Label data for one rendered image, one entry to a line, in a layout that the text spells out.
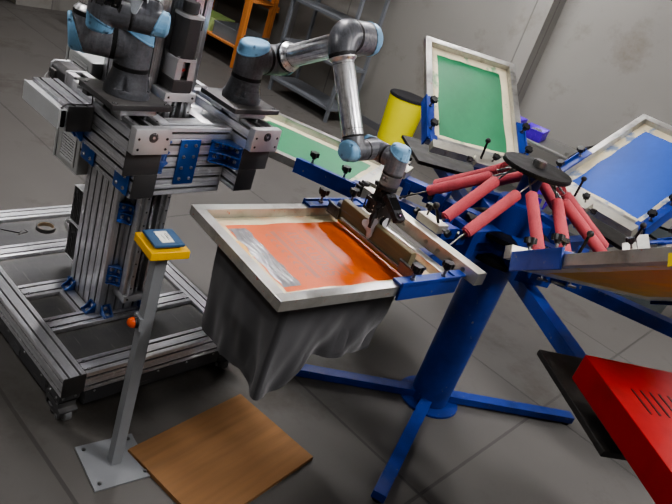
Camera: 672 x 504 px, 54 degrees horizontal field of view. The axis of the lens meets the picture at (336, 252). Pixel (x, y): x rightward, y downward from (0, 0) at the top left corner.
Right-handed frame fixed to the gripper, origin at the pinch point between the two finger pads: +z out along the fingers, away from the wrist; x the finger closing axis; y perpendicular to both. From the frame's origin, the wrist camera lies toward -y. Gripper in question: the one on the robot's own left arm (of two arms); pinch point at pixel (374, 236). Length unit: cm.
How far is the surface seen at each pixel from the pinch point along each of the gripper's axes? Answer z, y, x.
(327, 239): 5.2, 8.2, 14.3
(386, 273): 5.5, -16.1, 5.2
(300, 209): 2.1, 25.8, 15.8
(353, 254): 5.3, -2.7, 10.2
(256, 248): 4.4, 3.8, 48.2
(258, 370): 37, -19, 51
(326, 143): 5, 102, -54
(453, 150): -14, 56, -97
